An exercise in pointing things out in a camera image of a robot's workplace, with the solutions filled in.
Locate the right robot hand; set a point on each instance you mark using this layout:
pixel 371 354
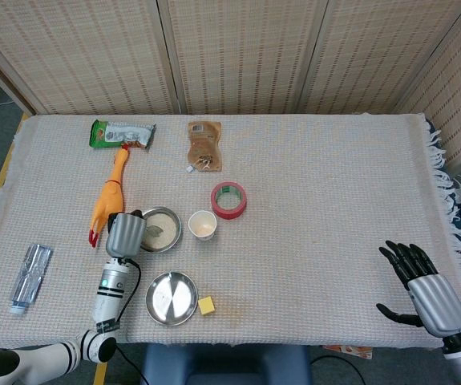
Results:
pixel 438 309

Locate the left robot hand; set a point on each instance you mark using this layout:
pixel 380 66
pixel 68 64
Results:
pixel 124 234

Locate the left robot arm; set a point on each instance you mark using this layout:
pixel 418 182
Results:
pixel 107 297

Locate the steel bowl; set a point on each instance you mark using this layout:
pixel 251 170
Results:
pixel 174 240

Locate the white paper cup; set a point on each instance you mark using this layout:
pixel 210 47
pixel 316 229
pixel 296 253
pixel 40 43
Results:
pixel 203 226

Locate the yellow rubber chicken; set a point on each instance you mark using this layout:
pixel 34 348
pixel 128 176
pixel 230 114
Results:
pixel 110 196

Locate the shallow steel plate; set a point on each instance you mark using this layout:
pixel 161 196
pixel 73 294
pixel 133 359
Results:
pixel 170 298

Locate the green snack bag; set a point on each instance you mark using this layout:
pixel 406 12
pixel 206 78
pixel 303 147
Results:
pixel 118 134

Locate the clear plastic water bottle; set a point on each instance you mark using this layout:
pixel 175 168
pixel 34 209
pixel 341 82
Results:
pixel 31 276

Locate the yellow cube block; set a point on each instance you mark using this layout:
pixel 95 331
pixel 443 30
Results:
pixel 206 305

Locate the red tape roll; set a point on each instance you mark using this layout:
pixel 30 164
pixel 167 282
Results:
pixel 230 211

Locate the brown spout pouch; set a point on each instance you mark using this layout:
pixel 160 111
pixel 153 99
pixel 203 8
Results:
pixel 205 144

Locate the white woven tablecloth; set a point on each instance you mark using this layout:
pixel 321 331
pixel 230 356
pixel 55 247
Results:
pixel 314 240

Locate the woven bamboo folding screen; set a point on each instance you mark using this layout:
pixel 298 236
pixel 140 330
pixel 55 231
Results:
pixel 254 52

